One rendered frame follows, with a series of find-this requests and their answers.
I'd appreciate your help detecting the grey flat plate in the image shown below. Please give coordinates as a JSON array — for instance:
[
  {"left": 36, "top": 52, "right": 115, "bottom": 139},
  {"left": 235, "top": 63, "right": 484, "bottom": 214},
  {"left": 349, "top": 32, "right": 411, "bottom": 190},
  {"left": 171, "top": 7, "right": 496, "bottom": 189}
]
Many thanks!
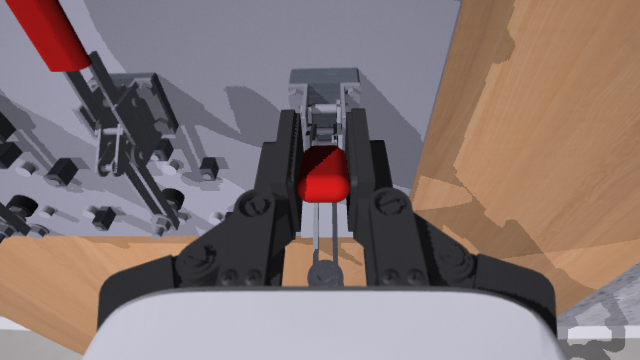
[{"left": 0, "top": 0, "right": 463, "bottom": 236}]

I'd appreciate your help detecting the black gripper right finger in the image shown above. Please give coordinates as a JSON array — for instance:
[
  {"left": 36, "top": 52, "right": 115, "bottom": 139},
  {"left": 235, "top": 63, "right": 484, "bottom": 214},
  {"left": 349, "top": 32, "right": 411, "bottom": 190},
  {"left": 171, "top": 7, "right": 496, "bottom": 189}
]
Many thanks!
[{"left": 345, "top": 108, "right": 558, "bottom": 340}]

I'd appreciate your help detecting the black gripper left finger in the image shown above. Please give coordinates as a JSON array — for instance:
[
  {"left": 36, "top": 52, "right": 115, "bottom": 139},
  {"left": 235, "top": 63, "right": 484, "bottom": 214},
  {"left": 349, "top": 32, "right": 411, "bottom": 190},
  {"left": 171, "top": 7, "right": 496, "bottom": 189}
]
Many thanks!
[{"left": 97, "top": 110, "right": 304, "bottom": 331}]

